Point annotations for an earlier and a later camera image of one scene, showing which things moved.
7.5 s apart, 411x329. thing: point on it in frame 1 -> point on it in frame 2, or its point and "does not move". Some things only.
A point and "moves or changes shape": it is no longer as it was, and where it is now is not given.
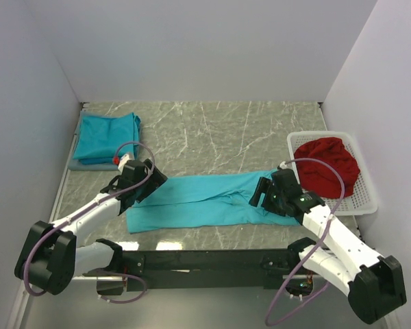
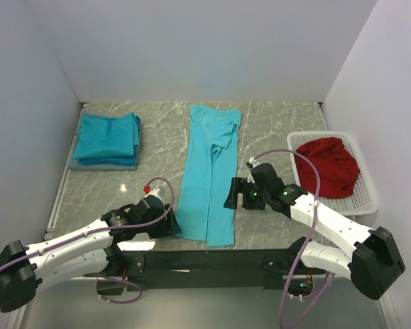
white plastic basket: (362, 199) does not move
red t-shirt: (319, 177) does not move
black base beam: (139, 271) does not move
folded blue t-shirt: (99, 161) does not move
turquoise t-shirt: (205, 200) moves or changes shape
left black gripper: (155, 181) -> (169, 226)
